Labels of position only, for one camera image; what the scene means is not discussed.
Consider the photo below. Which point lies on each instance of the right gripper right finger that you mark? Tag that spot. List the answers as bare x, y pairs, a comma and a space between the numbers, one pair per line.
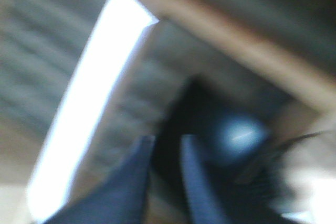
203, 204

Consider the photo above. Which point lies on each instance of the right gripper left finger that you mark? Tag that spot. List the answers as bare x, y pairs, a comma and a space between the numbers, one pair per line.
122, 198

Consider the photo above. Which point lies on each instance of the white paper sheet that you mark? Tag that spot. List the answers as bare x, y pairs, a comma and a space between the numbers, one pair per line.
117, 34

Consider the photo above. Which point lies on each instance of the wooden shelf unit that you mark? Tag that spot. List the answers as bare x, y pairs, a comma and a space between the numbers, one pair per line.
254, 80

